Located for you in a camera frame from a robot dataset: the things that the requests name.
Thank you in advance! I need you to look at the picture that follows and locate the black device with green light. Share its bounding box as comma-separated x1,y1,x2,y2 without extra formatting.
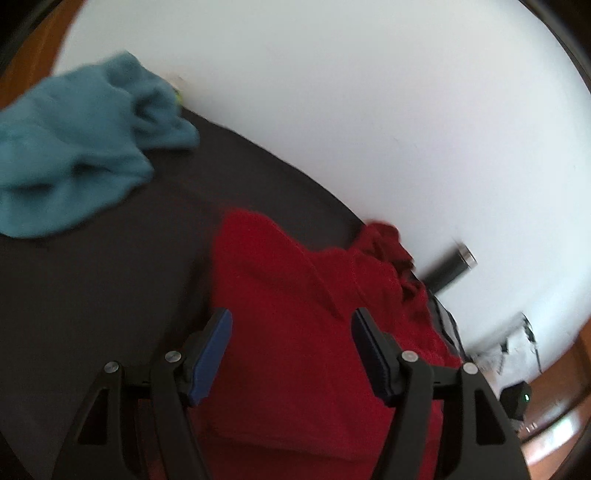
501,381,533,421

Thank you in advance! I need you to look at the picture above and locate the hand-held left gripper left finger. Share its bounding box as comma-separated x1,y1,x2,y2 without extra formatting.
51,308,234,480

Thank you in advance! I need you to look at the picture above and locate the red knit sweater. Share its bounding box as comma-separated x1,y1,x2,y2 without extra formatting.
187,209,467,480

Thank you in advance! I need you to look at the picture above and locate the white crumpled sheet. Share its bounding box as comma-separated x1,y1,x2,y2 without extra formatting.
471,313,542,376

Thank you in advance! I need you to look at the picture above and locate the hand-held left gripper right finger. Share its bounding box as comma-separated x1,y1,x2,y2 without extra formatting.
351,308,530,480

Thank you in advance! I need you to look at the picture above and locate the black cylinder with metal cap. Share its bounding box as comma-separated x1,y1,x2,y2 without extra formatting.
422,247,476,292

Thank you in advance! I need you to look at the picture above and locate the teal blue garment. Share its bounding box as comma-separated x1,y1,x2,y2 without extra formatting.
0,52,200,239

